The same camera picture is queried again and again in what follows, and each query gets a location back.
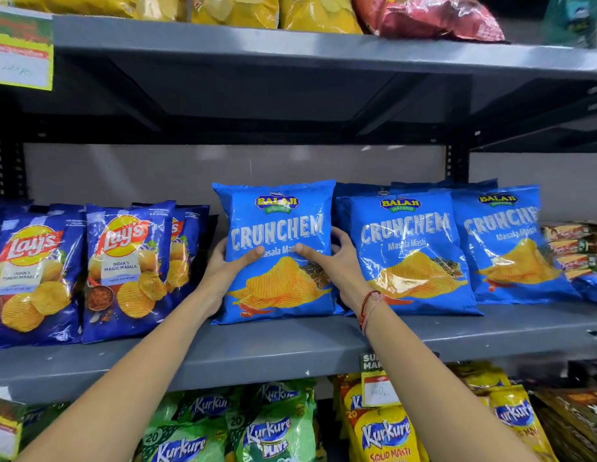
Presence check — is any person's left hand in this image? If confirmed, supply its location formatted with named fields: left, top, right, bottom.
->
left=195, top=238, right=265, bottom=319

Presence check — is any person's right hand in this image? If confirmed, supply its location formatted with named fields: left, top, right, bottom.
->
left=294, top=227, right=376, bottom=313

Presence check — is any bright blue ridged chips bag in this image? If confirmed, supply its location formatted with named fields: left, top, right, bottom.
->
left=569, top=272, right=597, bottom=305
left=335, top=189, right=484, bottom=317
left=331, top=178, right=499, bottom=227
left=449, top=184, right=582, bottom=304
left=212, top=180, right=346, bottom=326

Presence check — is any person's right forearm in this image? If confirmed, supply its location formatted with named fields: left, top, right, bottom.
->
left=352, top=292, right=542, bottom=462

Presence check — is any person's left forearm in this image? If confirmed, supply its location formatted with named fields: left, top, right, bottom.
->
left=17, top=289, right=222, bottom=462

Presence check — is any dark blue potato chips bag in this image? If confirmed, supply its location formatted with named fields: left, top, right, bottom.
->
left=81, top=201, right=177, bottom=345
left=0, top=210, right=86, bottom=353
left=0, top=199, right=85, bottom=251
left=165, top=204, right=212, bottom=304

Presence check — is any yellow puffed snack bag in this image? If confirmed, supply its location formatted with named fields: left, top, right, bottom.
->
left=346, top=405, right=427, bottom=462
left=448, top=361, right=512, bottom=394
left=479, top=384, right=560, bottom=462
left=333, top=373, right=366, bottom=441

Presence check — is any small white shelf price tag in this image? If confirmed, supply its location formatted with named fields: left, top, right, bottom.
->
left=359, top=352, right=401, bottom=409

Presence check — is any green puffed snack bag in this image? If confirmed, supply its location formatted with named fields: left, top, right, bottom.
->
left=233, top=379, right=321, bottom=462
left=18, top=400, right=72, bottom=450
left=141, top=390, right=234, bottom=462

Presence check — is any grey metal shelf rack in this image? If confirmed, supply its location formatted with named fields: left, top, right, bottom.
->
left=0, top=4, right=597, bottom=462

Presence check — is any yellow potato chips bag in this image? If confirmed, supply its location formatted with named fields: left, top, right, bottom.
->
left=189, top=0, right=281, bottom=30
left=278, top=0, right=365, bottom=35
left=4, top=0, right=141, bottom=20
left=136, top=0, right=189, bottom=22

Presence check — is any red snack bag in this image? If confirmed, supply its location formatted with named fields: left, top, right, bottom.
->
left=350, top=0, right=506, bottom=43

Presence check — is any stack of wrapped snack bars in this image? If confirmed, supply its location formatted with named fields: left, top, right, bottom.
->
left=540, top=220, right=597, bottom=280

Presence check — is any green edged shelf price tag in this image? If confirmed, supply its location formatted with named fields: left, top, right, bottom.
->
left=0, top=396, right=26, bottom=461

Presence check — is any green and yellow price tag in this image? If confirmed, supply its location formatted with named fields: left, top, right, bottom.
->
left=0, top=8, right=55, bottom=92

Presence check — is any stack of brown snack packets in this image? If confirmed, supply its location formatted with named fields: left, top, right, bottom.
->
left=529, top=386, right=597, bottom=462

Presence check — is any teal green snack bag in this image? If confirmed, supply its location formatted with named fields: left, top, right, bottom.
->
left=541, top=0, right=597, bottom=49

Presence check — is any red thread bracelet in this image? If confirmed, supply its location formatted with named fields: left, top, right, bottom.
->
left=358, top=290, right=387, bottom=335

